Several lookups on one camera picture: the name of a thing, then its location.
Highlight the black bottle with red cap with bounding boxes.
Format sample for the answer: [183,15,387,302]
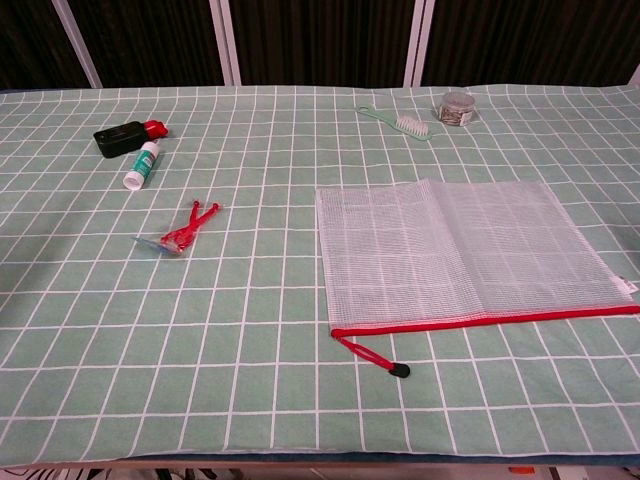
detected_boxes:
[93,119,170,160]

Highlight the red pins in plastic packet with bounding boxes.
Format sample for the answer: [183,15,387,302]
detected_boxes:
[131,199,224,259]

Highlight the clear jar of paper clips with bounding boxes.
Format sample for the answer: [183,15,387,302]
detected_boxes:
[437,90,477,128]

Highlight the green grid-patterned table mat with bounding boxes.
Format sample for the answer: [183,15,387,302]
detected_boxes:
[0,83,640,469]

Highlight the green brush white bristles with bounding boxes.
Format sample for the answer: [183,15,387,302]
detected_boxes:
[355,103,432,142]

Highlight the dark blue table padding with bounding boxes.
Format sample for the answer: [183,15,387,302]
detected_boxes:
[119,451,640,469]

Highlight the white mesh zipper pouch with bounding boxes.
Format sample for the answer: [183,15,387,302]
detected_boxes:
[315,178,640,380]

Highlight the white green glue stick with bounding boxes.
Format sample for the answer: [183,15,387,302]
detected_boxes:
[122,140,162,192]

